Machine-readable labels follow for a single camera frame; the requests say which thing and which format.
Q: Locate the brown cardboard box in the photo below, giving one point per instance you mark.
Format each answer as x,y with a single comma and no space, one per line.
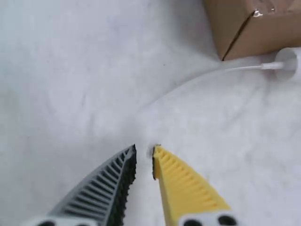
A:
256,26

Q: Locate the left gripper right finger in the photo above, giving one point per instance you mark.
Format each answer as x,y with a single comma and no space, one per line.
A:
181,186

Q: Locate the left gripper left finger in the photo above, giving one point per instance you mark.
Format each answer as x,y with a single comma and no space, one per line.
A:
103,188

